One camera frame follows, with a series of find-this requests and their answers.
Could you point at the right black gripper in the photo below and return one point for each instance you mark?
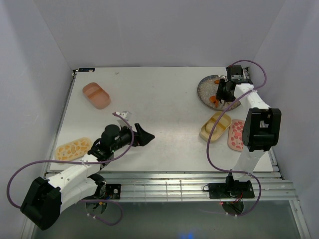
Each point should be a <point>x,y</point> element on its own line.
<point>220,94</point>

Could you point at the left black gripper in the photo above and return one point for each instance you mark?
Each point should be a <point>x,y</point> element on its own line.
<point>141,138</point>

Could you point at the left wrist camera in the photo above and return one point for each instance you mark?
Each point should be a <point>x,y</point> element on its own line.
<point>125,115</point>

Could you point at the rice ball toy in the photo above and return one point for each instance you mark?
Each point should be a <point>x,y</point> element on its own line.
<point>209,127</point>

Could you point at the pink perforated lid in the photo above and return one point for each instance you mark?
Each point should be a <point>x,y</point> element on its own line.
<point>235,135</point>

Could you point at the yellow lunch box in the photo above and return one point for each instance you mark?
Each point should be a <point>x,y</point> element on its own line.
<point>221,127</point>

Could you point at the orange fried shrimp toy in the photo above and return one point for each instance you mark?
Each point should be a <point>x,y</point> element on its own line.
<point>215,101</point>

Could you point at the left blue table label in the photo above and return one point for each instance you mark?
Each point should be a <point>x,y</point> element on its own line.
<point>86,69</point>

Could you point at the aluminium frame rail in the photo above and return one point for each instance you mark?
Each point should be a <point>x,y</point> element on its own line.
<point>188,187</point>

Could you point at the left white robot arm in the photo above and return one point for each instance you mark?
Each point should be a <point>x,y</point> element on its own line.
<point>47,198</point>

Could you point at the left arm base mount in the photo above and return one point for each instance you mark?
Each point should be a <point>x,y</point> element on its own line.
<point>109,191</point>

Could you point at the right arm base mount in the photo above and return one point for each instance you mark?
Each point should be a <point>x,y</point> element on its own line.
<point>225,190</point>

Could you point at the pink lunch box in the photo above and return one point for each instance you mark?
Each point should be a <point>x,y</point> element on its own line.
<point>96,95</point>

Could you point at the yellow perforated lid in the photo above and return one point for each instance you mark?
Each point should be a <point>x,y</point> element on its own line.
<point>73,150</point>

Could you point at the grey speckled plate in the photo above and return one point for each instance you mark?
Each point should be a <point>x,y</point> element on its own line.
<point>207,88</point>

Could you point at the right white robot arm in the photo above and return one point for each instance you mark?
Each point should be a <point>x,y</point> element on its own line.
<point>262,124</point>

